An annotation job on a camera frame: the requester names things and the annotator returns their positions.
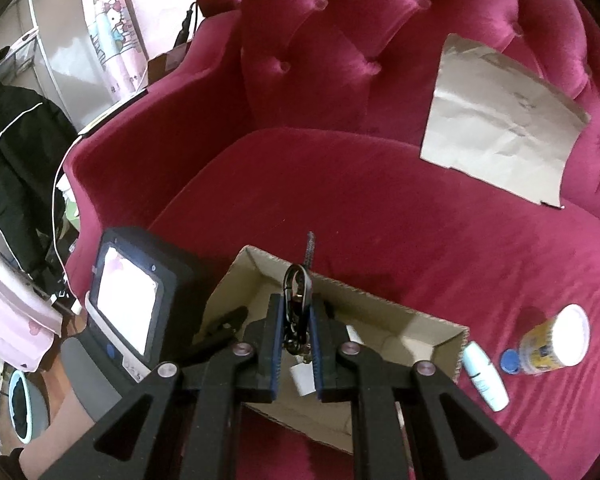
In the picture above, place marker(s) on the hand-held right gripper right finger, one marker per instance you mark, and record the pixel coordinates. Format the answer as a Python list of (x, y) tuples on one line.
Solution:
[(316, 360)]

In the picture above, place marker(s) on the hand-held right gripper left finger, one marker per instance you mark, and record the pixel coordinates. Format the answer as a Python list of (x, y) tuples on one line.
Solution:
[(278, 355)]

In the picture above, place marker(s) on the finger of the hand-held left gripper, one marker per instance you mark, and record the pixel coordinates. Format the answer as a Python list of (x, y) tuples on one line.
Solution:
[(220, 325)]

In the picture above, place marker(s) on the cardboard box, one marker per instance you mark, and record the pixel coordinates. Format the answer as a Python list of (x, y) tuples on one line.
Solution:
[(360, 305)]

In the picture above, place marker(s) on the white tube bottle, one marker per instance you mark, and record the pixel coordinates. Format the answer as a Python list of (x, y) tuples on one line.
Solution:
[(485, 377)]

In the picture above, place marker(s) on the small blue cap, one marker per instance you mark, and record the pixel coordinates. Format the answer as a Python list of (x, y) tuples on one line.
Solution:
[(509, 360)]

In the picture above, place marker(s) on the round cotton swab jar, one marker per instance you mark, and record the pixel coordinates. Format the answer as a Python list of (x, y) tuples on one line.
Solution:
[(570, 335)]

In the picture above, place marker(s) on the person's left forearm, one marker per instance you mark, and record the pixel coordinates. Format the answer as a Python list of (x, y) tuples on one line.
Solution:
[(55, 440)]

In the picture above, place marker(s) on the green and white cloth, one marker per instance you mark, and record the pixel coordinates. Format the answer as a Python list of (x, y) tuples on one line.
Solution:
[(72, 210)]

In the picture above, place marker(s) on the red velvet tufted armchair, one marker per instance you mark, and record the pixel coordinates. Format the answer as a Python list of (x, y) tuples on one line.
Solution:
[(380, 220)]

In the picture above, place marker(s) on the pink printed cloth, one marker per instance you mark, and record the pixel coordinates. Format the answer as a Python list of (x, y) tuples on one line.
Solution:
[(10, 320)]

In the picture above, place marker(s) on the light blue round basket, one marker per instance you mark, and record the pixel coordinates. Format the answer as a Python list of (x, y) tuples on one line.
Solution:
[(40, 410)]

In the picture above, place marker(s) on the black jacket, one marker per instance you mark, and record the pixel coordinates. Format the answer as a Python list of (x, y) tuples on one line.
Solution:
[(10, 160)]

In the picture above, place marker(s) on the brown cardboard carton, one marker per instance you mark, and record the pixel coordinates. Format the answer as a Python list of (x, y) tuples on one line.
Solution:
[(165, 62)]

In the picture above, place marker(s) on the white wardrobe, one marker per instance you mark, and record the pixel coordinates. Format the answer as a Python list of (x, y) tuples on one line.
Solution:
[(65, 70)]

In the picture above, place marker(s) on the pink cartoon-print curtain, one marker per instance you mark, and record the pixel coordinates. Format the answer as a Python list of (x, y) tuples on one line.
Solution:
[(110, 35)]

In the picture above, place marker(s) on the black hair tool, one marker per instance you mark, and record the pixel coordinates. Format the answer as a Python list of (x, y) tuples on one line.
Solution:
[(187, 25)]

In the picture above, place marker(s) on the brown paper sheet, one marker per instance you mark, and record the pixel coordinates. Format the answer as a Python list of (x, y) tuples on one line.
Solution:
[(500, 120)]

